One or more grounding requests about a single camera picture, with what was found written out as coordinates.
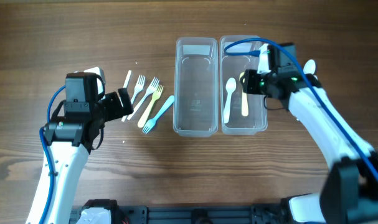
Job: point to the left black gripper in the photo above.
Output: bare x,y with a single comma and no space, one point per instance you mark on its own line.
117,111

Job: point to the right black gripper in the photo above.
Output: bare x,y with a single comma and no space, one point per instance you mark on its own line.
249,85

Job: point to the white plastic fork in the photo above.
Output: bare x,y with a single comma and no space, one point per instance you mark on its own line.
138,87
150,90
127,79

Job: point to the yellow plastic fork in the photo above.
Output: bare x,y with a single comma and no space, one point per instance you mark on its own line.
156,96

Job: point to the yellow plastic spoon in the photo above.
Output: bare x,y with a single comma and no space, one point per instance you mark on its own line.
244,105

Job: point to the white spoon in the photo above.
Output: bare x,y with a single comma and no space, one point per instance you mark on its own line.
230,88
309,67

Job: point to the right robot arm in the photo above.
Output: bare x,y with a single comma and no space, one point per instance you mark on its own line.
350,192

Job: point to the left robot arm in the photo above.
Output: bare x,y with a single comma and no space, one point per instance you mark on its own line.
67,141

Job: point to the right clear plastic container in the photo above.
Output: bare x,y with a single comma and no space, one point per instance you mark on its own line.
232,67

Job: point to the clear plastic container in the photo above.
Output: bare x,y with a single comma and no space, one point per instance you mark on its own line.
232,67
195,112

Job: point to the left clear plastic container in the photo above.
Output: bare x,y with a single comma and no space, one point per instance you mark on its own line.
195,112

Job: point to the light blue plastic fork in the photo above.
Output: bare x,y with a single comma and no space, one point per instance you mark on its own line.
150,124

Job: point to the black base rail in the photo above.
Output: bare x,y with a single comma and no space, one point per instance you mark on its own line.
254,214

